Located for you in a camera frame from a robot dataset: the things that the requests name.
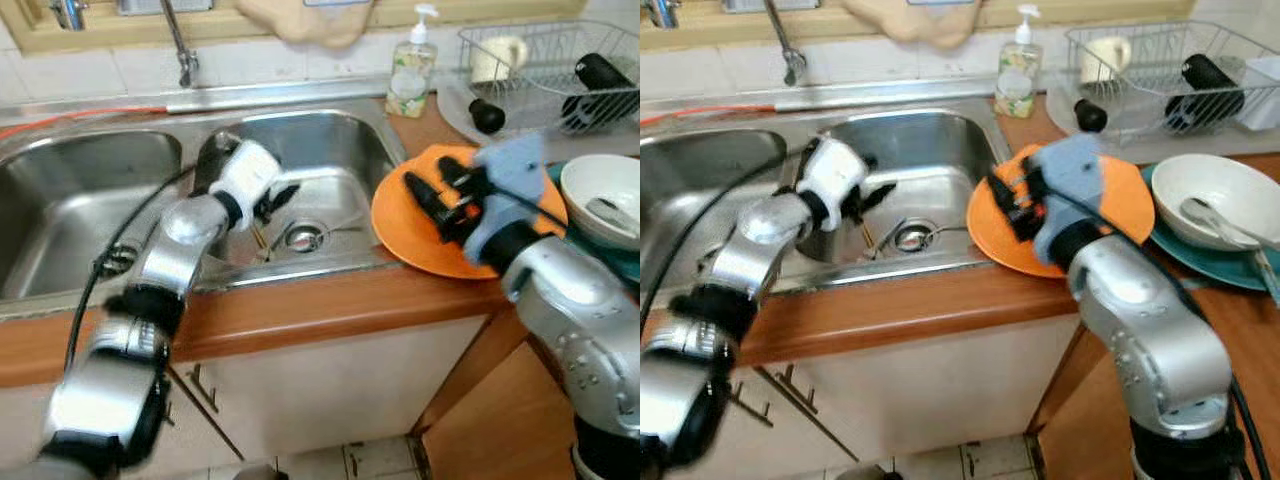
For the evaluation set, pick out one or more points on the wooden chopstick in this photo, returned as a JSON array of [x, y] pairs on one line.
[[867, 236], [261, 238]]

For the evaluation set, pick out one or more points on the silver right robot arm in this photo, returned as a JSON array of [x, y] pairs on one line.
[[570, 310], [1150, 320]]

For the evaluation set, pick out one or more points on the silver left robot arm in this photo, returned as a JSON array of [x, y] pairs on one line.
[[165, 250], [760, 240]]

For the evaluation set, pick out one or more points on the orange plate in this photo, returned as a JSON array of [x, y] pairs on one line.
[[400, 235], [1125, 200]]

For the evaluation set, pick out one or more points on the white drain tray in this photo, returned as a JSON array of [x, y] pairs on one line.
[[1130, 140], [530, 140]]

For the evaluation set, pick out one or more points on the floral soap pump bottle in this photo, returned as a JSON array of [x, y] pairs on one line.
[[1018, 70], [410, 70]]

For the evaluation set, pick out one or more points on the white mug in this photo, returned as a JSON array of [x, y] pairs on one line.
[[1105, 58], [497, 58]]

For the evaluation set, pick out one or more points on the white bowl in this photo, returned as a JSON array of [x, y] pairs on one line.
[[600, 180], [1210, 180]]

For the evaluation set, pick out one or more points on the metal spoon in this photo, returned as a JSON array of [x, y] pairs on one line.
[[610, 215], [1215, 222]]

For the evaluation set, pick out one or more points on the teal plate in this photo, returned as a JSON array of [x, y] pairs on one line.
[[1190, 262], [620, 262]]

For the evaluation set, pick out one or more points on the black cylinder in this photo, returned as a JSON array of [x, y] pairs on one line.
[[1210, 75], [600, 72]]

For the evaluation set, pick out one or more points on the metal faucet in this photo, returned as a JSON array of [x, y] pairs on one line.
[[180, 45], [785, 45]]

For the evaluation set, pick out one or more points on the white cabinet door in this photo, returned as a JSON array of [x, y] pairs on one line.
[[330, 390], [920, 390]]

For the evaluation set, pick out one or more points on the white container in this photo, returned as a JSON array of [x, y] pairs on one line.
[[1260, 92]]

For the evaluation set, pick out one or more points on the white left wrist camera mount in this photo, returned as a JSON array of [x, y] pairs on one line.
[[835, 175], [245, 175]]

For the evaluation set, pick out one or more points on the wooden window frame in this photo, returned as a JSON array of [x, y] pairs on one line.
[[720, 32]]

